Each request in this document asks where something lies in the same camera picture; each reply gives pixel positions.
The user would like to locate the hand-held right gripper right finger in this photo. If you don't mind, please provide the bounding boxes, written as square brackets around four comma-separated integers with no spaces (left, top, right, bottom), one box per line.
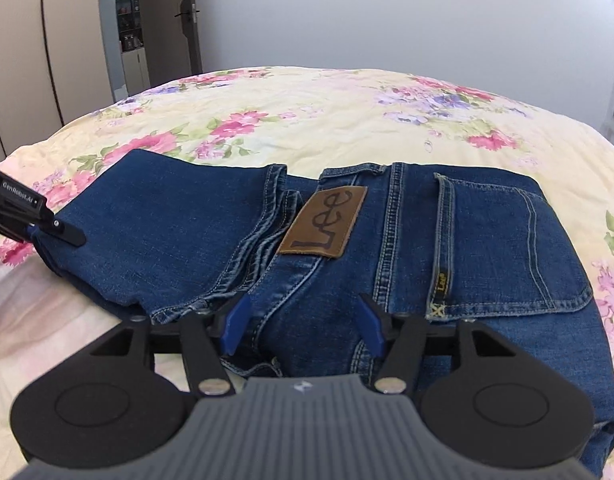
[357,294,514,395]

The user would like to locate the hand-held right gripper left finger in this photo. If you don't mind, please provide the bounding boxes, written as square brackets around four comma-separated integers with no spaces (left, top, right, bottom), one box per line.
[93,292,253,397]

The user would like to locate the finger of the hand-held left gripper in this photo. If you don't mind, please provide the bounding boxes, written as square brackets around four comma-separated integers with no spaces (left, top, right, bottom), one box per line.
[27,217,84,247]

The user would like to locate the blue denim pants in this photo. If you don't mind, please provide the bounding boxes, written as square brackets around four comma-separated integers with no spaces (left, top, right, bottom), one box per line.
[34,149,614,478]

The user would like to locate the beige wardrobe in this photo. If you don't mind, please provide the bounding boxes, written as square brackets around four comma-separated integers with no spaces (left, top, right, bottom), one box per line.
[0,0,114,159]

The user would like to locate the beige low cabinet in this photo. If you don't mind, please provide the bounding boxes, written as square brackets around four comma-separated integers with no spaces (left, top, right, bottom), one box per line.
[120,50,152,97]

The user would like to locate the floral bed blanket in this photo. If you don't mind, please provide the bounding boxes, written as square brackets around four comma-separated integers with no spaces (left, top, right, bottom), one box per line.
[0,66,614,480]

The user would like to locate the dark display shelf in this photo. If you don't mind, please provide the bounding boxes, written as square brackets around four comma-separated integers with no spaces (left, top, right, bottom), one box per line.
[114,0,141,54]

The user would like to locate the grey room door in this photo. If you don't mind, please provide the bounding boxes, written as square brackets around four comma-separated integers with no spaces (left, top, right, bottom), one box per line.
[136,0,204,86]

